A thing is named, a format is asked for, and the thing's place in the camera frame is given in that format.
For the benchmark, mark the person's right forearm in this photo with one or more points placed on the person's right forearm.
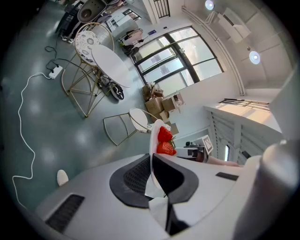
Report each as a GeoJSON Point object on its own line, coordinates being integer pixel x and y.
{"type": "Point", "coordinates": [220, 161]}

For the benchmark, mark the large black-framed window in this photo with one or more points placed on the large black-framed window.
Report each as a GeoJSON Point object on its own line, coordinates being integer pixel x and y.
{"type": "Point", "coordinates": [178, 56]}

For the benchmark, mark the round white table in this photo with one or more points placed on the round white table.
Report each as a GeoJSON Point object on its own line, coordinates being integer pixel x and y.
{"type": "Point", "coordinates": [110, 63]}

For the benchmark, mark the clothes rack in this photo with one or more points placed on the clothes rack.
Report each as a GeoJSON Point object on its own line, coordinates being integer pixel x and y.
{"type": "Point", "coordinates": [132, 37]}

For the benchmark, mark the white air conditioner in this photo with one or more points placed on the white air conditioner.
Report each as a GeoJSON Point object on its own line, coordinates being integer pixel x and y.
{"type": "Point", "coordinates": [234, 25]}

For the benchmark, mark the small cardboard box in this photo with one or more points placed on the small cardboard box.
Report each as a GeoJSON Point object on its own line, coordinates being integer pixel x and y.
{"type": "Point", "coordinates": [170, 104]}

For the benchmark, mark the round ceiling lamp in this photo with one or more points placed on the round ceiling lamp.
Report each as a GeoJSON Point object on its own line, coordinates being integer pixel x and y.
{"type": "Point", "coordinates": [209, 4]}
{"type": "Point", "coordinates": [254, 57]}

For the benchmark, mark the white louvered cabinet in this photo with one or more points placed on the white louvered cabinet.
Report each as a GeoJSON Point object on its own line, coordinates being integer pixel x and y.
{"type": "Point", "coordinates": [234, 131]}

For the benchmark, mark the person's white shoe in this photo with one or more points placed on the person's white shoe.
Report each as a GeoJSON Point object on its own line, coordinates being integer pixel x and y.
{"type": "Point", "coordinates": [62, 177]}

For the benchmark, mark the red strawberry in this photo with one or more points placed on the red strawberry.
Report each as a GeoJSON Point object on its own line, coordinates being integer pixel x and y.
{"type": "Point", "coordinates": [164, 134]}
{"type": "Point", "coordinates": [166, 148]}

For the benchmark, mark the white power strip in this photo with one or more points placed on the white power strip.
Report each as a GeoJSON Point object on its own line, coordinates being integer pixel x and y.
{"type": "Point", "coordinates": [55, 71]}

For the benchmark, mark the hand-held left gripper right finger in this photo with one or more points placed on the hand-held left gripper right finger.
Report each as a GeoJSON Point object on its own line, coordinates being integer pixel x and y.
{"type": "Point", "coordinates": [175, 180]}

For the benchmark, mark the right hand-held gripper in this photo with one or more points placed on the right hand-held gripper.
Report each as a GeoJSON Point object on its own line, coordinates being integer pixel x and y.
{"type": "Point", "coordinates": [198, 152]}

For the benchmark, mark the floral round cushion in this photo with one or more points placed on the floral round cushion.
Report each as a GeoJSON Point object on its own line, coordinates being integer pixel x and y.
{"type": "Point", "coordinates": [86, 44]}
{"type": "Point", "coordinates": [150, 127]}

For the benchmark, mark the open cardboard box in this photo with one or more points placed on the open cardboard box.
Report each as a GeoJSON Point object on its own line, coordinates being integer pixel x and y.
{"type": "Point", "coordinates": [151, 90]}

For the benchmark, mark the large closed cardboard box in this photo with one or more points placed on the large closed cardboard box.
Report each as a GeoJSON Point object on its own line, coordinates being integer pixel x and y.
{"type": "Point", "coordinates": [154, 106]}

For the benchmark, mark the grey shell armchair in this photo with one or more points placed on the grey shell armchair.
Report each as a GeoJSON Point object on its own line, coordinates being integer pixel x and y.
{"type": "Point", "coordinates": [90, 10]}

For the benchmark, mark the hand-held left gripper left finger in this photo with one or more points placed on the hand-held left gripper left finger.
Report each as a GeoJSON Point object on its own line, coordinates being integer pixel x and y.
{"type": "Point", "coordinates": [131, 180]}

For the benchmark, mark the black equipment bag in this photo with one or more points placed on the black equipment bag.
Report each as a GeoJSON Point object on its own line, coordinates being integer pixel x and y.
{"type": "Point", "coordinates": [117, 92]}

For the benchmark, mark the white round plate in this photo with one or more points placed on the white round plate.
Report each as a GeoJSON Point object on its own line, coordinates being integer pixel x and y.
{"type": "Point", "coordinates": [153, 140]}

